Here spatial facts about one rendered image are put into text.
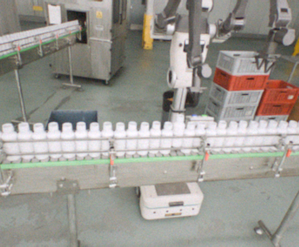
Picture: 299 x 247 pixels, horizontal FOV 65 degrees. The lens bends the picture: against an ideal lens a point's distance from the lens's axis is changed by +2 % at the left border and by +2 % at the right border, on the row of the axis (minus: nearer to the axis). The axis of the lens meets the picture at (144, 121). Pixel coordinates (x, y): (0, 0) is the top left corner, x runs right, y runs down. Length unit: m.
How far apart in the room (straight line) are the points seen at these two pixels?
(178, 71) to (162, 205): 1.08
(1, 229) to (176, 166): 1.53
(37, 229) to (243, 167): 1.60
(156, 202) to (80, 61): 3.53
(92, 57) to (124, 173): 3.78
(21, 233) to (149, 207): 1.00
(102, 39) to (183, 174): 3.72
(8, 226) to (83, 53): 3.40
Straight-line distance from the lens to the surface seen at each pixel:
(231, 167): 1.37
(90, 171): 1.15
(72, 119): 1.71
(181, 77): 1.67
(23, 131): 1.10
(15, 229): 2.24
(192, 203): 2.11
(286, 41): 1.31
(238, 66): 3.28
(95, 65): 4.79
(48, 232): 2.14
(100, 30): 4.62
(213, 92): 3.59
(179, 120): 1.12
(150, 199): 1.97
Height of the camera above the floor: 1.69
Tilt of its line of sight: 29 degrees down
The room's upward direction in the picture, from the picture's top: 6 degrees clockwise
